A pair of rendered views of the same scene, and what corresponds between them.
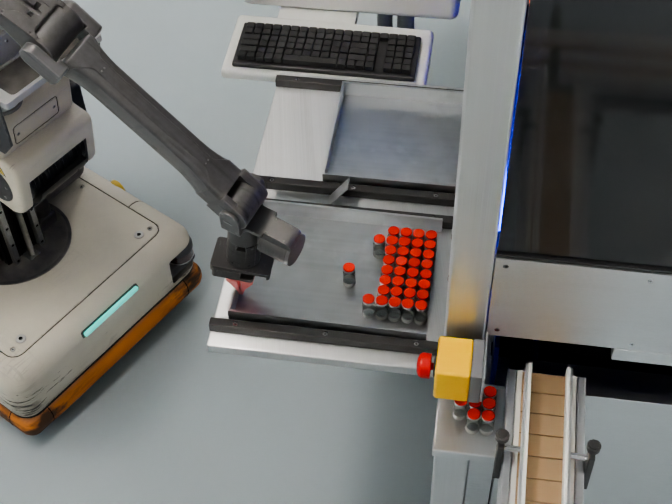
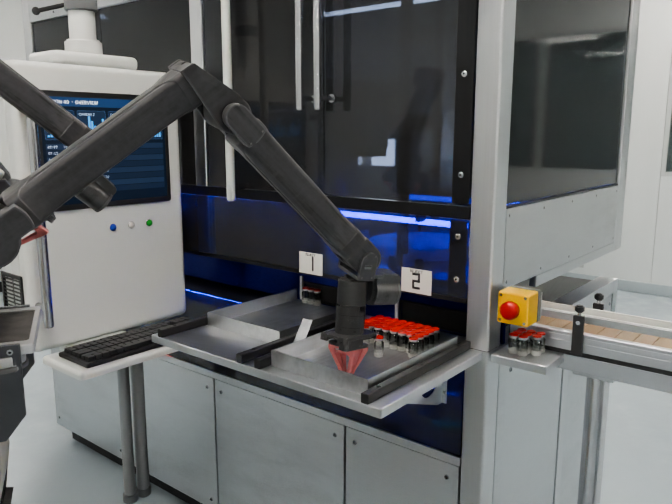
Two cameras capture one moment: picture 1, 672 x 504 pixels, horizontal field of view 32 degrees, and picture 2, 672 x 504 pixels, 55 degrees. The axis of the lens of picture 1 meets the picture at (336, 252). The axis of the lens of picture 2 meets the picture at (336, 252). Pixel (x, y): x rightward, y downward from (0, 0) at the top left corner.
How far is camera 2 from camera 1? 1.81 m
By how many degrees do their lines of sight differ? 64
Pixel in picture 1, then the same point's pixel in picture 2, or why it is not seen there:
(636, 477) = (541, 404)
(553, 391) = not seen: hidden behind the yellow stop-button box
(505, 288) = (509, 237)
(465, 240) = (499, 196)
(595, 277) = (531, 212)
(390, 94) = (236, 312)
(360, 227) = not seen: hidden behind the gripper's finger
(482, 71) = (506, 46)
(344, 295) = (387, 359)
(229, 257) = (351, 328)
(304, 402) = not seen: outside the picture
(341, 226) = (324, 348)
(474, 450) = (554, 357)
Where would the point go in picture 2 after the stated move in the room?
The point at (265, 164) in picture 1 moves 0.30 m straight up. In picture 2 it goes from (228, 355) to (224, 223)
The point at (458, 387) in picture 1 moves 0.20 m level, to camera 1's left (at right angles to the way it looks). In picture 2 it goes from (535, 306) to (512, 330)
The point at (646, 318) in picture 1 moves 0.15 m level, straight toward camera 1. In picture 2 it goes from (543, 241) to (597, 249)
